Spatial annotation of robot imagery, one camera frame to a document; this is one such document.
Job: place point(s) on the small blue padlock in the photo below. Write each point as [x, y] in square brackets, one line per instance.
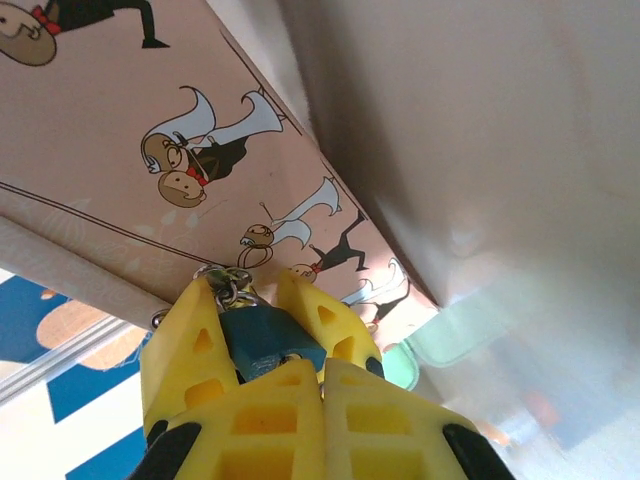
[265, 335]

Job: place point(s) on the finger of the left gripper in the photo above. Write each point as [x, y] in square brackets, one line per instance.
[185, 350]
[330, 325]

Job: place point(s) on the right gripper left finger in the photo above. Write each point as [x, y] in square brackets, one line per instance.
[250, 430]

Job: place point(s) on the mint green fabric bag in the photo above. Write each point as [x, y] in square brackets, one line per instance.
[405, 365]

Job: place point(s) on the pink wedding couple box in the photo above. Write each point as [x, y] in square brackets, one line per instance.
[125, 100]

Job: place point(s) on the aluminium frame post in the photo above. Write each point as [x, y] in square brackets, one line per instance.
[50, 365]

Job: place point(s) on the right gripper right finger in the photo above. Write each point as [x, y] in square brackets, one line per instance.
[390, 435]

